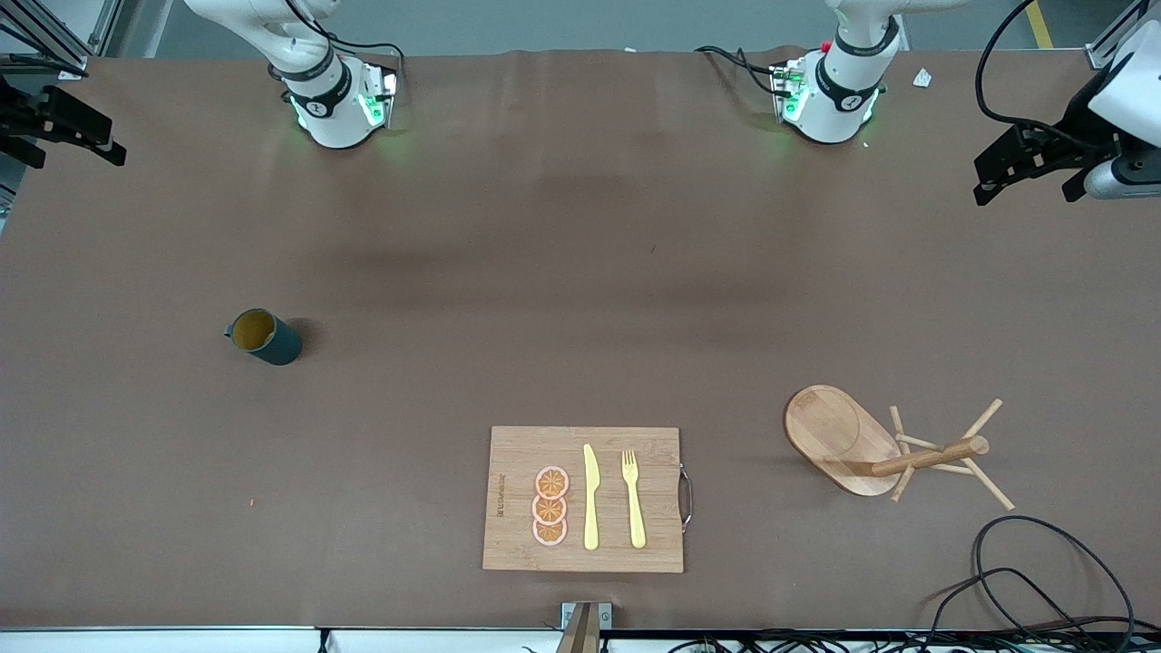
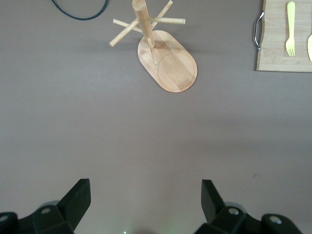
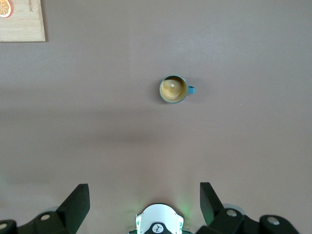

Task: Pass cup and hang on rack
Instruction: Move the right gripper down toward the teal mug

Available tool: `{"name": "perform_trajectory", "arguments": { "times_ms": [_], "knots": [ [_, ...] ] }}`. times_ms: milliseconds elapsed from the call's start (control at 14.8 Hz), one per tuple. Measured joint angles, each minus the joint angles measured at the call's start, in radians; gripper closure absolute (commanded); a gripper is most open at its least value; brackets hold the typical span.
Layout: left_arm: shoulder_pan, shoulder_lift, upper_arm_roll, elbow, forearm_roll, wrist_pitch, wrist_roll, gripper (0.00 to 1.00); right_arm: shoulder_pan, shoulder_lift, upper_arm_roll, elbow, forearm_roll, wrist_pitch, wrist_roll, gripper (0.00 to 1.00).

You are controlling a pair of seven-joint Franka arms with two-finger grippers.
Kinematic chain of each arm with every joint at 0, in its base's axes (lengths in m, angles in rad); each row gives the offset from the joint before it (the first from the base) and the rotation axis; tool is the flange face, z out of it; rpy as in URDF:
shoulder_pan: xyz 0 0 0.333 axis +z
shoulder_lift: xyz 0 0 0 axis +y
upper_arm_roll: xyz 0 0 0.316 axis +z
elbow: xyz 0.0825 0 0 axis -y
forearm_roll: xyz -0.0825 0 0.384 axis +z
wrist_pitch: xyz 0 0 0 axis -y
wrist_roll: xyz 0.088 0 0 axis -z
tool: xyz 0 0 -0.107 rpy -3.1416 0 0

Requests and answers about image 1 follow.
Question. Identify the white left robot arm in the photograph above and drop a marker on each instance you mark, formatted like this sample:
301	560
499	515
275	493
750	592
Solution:
843	100

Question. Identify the yellow plastic knife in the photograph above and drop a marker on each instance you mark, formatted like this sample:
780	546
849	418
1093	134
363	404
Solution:
591	508

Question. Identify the bamboo cutting board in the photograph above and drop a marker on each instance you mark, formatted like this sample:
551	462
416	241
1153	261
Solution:
517	453

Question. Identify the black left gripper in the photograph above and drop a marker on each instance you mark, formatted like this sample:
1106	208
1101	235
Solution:
1077	124

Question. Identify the yellow plastic fork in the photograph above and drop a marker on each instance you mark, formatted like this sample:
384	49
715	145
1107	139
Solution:
636	517

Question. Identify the white paper scrap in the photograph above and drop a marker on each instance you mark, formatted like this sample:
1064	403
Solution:
922	78

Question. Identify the brown table cover sheet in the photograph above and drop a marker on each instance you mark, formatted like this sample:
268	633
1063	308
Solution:
580	272

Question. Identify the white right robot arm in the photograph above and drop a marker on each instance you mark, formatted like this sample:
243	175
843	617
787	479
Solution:
331	109

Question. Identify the orange slice toy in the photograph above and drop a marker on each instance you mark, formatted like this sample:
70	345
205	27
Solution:
549	511
551	482

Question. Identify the wooden cup rack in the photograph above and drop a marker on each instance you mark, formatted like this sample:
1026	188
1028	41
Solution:
834	435

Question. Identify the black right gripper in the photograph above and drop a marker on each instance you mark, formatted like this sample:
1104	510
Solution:
20	115

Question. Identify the dark green cup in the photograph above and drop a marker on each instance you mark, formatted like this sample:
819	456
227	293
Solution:
283	346

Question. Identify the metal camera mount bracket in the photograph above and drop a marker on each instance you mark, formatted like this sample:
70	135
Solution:
585	626

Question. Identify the aluminium frame profile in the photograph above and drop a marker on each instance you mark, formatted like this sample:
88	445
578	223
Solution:
54	63
1102	54

